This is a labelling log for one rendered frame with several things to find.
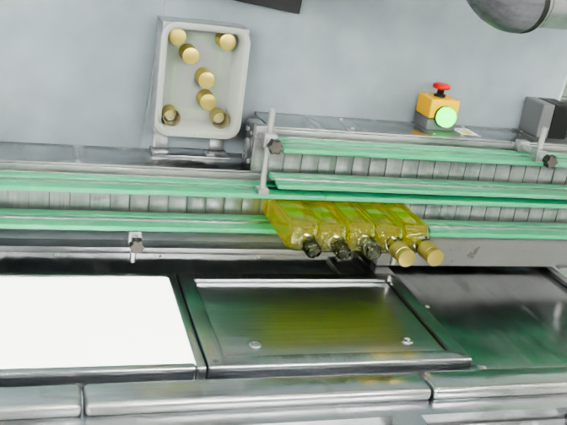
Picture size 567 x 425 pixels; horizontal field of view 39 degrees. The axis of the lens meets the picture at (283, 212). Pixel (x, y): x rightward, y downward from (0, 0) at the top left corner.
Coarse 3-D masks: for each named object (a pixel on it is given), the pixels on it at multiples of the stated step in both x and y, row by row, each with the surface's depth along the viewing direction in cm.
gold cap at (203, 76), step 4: (200, 68) 162; (204, 68) 161; (196, 72) 162; (200, 72) 160; (204, 72) 159; (208, 72) 159; (196, 76) 161; (200, 76) 159; (204, 76) 159; (208, 76) 159; (212, 76) 159; (196, 80) 163; (200, 80) 159; (204, 80) 159; (208, 80) 159; (212, 80) 160; (200, 84) 159; (204, 84) 159; (208, 84) 160; (212, 84) 160; (204, 88) 160; (208, 88) 160
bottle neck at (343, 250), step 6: (330, 240) 148; (336, 240) 146; (342, 240) 146; (330, 246) 147; (336, 246) 145; (342, 246) 144; (348, 246) 144; (336, 252) 144; (342, 252) 147; (348, 252) 145; (342, 258) 145
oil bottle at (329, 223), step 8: (304, 200) 160; (312, 208) 156; (320, 208) 157; (328, 208) 157; (312, 216) 153; (320, 216) 153; (328, 216) 153; (336, 216) 154; (320, 224) 149; (328, 224) 149; (336, 224) 150; (344, 224) 151; (320, 232) 149; (328, 232) 148; (336, 232) 148; (344, 232) 149; (320, 240) 149; (344, 240) 150; (328, 248) 149
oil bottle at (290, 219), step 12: (264, 204) 164; (276, 204) 156; (288, 204) 156; (300, 204) 157; (276, 216) 156; (288, 216) 150; (300, 216) 151; (276, 228) 155; (288, 228) 148; (300, 228) 146; (312, 228) 147; (288, 240) 148
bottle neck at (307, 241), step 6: (306, 234) 146; (300, 240) 146; (306, 240) 144; (312, 240) 143; (300, 246) 147; (306, 246) 143; (312, 246) 142; (318, 246) 142; (306, 252) 142; (312, 252) 144; (318, 252) 143; (312, 258) 143
